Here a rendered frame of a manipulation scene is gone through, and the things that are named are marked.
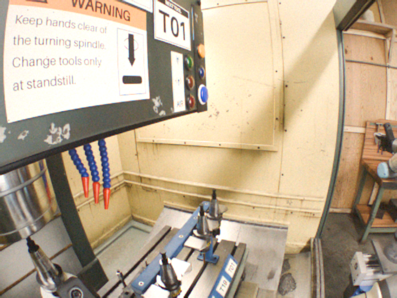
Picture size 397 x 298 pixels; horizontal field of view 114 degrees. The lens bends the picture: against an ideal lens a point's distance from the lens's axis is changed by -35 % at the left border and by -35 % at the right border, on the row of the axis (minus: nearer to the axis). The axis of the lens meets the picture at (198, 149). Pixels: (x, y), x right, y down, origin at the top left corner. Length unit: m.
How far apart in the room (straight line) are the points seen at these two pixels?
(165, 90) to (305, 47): 0.90
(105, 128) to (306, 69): 0.98
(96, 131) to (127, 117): 0.04
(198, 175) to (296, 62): 0.87
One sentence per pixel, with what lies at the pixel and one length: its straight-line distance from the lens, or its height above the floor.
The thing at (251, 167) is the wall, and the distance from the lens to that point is 1.14.
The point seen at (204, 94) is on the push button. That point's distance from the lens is 0.35.
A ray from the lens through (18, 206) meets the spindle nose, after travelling 0.29.
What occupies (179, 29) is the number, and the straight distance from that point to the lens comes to 0.32.
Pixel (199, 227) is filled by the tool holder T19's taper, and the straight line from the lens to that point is 0.65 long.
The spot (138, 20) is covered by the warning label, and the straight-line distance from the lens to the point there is 0.24.
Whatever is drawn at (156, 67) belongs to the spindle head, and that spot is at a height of 1.69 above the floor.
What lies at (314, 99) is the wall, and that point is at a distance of 1.06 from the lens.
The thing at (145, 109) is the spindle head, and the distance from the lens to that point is 0.23.
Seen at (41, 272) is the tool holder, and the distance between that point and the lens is 0.43.
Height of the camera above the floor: 1.65
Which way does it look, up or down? 16 degrees down
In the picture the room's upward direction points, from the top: 3 degrees counter-clockwise
